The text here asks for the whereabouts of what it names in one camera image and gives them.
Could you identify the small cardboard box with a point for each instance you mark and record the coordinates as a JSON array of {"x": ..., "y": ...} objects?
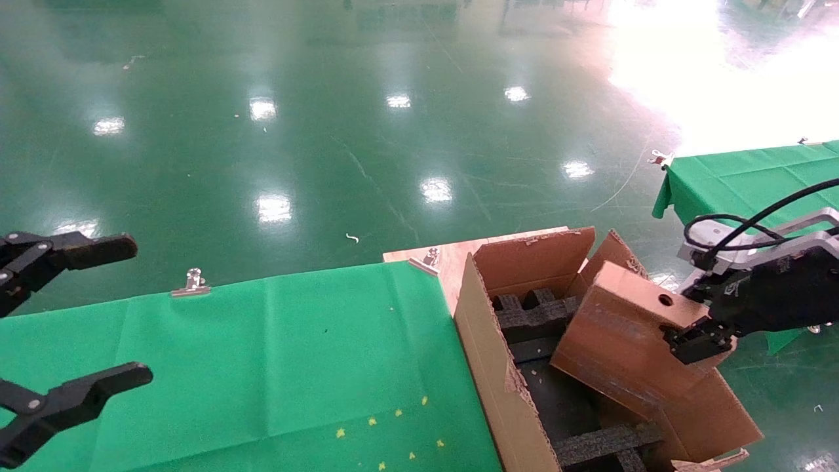
[{"x": 616, "y": 347}]

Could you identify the grey metal camera bracket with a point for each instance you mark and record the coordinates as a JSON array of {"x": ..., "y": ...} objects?
[{"x": 806, "y": 244}]

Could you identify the large open brown carton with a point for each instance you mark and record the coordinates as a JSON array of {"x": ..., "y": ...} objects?
[{"x": 488, "y": 367}]

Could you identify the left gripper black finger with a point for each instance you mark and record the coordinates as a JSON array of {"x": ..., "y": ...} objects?
[
  {"x": 98, "y": 249},
  {"x": 98, "y": 387}
]

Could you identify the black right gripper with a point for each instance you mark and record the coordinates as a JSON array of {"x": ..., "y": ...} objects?
[{"x": 786, "y": 292}]

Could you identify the small green table cloth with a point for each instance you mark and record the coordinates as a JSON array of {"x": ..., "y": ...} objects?
[{"x": 741, "y": 183}]

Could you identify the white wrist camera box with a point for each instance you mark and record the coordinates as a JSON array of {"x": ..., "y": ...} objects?
[{"x": 704, "y": 242}]

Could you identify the large green table cloth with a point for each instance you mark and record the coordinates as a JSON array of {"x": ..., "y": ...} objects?
[{"x": 229, "y": 367}]

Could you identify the dark carton bottom sheet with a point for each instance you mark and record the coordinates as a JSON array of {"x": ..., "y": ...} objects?
[{"x": 557, "y": 400}]

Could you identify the silver metal binder clip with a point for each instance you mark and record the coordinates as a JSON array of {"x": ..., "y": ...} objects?
[
  {"x": 191, "y": 287},
  {"x": 807, "y": 141},
  {"x": 426, "y": 261},
  {"x": 659, "y": 157}
]

